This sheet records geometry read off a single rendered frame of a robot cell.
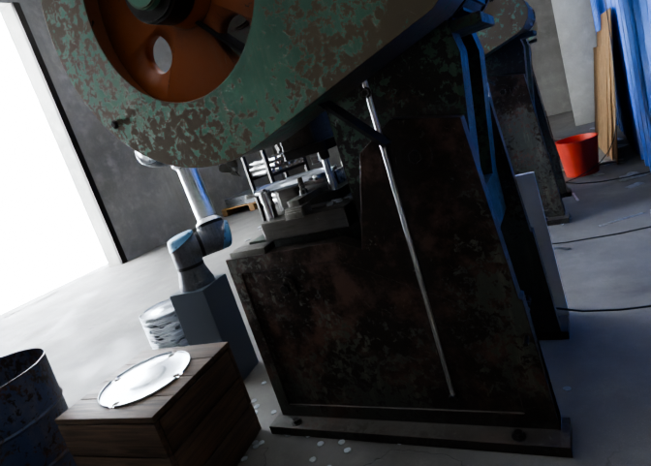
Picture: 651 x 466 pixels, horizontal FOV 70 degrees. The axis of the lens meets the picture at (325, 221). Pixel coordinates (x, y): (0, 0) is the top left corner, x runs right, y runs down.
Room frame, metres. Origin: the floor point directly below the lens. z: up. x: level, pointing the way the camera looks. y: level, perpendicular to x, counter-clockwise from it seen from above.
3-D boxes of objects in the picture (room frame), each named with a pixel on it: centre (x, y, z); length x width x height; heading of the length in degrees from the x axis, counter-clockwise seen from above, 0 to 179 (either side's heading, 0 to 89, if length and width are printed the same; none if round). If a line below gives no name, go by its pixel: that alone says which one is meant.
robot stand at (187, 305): (1.93, 0.61, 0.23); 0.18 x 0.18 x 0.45; 66
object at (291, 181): (1.60, 0.06, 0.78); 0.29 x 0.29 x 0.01
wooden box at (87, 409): (1.38, 0.69, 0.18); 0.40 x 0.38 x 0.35; 65
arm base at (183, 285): (1.93, 0.61, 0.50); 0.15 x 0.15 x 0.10
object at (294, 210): (1.39, 0.04, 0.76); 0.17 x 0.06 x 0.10; 149
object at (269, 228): (1.53, -0.05, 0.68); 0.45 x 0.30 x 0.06; 149
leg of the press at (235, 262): (1.23, -0.03, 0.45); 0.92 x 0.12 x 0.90; 59
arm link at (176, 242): (1.93, 0.60, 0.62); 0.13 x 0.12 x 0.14; 110
